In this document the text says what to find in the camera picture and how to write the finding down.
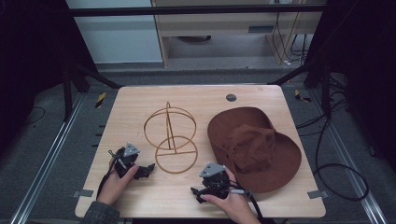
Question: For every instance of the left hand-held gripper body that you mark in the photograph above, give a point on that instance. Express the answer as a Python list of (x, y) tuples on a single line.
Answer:
[(126, 158)]

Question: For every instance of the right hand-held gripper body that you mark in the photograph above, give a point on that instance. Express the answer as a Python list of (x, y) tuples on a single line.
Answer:
[(216, 182)]

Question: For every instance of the brown wide-brim hat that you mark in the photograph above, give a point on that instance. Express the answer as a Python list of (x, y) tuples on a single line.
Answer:
[(253, 149)]

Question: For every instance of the person's right hand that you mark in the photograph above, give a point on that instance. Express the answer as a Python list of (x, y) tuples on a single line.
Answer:
[(232, 203)]

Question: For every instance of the person's left hand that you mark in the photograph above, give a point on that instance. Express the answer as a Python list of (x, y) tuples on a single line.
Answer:
[(113, 186)]

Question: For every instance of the grey tape piece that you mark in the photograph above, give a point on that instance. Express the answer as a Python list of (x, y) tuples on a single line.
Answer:
[(83, 193), (317, 194)]

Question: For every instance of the yellow black striped tape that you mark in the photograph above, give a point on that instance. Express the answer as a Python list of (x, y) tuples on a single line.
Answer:
[(301, 96), (100, 100)]

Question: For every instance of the grey round table grommet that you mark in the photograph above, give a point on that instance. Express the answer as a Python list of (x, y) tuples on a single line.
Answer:
[(231, 97)]

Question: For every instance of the black metal stand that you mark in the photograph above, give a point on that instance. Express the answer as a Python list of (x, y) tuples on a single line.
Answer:
[(326, 93), (67, 93)]

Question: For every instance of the white cabinet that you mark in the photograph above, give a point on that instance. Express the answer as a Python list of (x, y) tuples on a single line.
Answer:
[(118, 40)]

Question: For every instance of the black curtain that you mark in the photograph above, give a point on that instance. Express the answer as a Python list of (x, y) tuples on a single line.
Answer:
[(31, 56), (367, 62)]

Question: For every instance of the light wooden desk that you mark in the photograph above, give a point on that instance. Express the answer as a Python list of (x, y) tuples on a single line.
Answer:
[(218, 26)]

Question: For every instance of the black metal crossbar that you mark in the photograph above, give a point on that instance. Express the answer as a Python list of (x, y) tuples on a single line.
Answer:
[(186, 10)]

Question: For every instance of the aluminium floor rail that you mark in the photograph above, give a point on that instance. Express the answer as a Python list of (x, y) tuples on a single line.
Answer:
[(46, 161), (348, 155)]

